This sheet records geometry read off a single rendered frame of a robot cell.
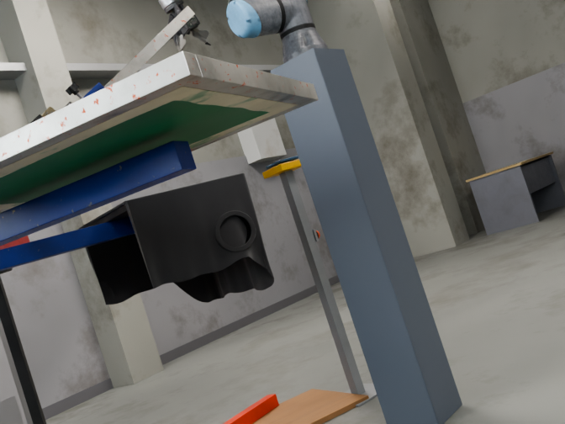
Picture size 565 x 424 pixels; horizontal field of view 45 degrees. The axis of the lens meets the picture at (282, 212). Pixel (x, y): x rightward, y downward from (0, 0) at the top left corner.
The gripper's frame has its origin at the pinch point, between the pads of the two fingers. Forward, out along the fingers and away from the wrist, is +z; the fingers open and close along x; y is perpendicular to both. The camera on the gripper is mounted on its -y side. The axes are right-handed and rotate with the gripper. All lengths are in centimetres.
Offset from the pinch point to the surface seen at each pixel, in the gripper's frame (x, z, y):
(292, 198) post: -8, 68, 13
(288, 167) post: -6, 57, 19
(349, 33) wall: 434, 14, -301
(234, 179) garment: -33, 48, 23
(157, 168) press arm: -105, 31, 104
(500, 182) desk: 424, 232, -214
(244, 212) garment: -37, 60, 22
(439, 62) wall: 564, 103, -310
